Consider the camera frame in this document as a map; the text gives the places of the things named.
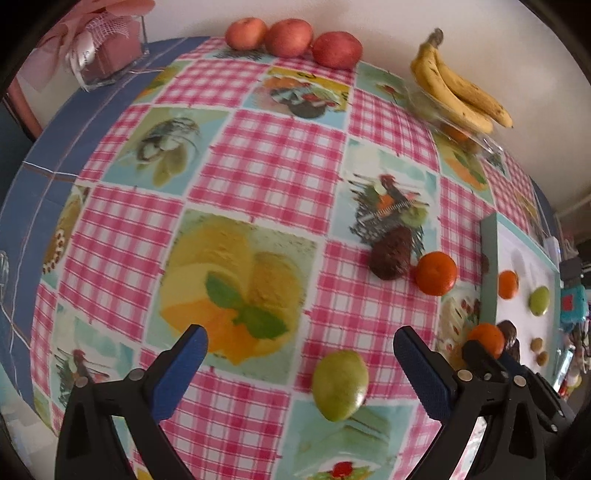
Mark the clear plastic fruit container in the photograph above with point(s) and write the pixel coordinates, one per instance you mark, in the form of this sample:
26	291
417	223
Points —
441	118

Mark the teal small box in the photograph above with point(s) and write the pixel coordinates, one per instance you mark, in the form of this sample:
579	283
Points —
574	307

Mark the small brown kiwi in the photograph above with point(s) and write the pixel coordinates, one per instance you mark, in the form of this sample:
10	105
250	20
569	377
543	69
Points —
537	345
542	358

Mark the orange tangerine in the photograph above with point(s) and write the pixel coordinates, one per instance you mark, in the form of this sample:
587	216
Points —
508	284
490	337
435	274

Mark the red apple middle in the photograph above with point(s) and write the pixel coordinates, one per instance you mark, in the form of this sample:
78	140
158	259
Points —
289	38

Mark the red apple left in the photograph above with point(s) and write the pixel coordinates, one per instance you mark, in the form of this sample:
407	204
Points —
246	34

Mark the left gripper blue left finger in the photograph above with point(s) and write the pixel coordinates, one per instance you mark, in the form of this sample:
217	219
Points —
173	370

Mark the green pear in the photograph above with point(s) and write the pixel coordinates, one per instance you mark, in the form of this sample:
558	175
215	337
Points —
539	301
340	384

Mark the red apple right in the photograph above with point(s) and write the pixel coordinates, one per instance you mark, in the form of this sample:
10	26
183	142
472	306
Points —
339	50

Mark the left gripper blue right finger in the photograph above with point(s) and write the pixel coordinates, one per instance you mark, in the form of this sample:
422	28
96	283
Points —
429	373

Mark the clear glass jar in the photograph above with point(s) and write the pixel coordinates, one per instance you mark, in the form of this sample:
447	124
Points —
4	275

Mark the pink checkered tablecloth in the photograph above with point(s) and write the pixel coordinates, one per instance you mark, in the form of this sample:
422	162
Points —
244	193

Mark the dark brown avocado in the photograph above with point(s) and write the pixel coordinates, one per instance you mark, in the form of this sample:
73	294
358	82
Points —
509	332
390	257

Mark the yellow banana bunch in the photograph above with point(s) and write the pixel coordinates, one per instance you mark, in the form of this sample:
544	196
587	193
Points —
466	103

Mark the green pear in tray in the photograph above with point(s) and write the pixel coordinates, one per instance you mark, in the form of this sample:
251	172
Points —
539	301

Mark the pink flower bouquet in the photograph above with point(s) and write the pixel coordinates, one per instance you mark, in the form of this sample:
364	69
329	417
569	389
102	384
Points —
97	42

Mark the orange tangerine in tray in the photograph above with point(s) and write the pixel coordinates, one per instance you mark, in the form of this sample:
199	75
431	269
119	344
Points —
508	284

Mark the white power strip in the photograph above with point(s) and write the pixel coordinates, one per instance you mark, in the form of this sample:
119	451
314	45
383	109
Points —
552	247

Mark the red apple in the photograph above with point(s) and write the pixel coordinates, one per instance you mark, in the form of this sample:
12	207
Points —
339	50
246	34
289	38

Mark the teal white tray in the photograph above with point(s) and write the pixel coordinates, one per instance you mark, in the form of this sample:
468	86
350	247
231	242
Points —
505	247

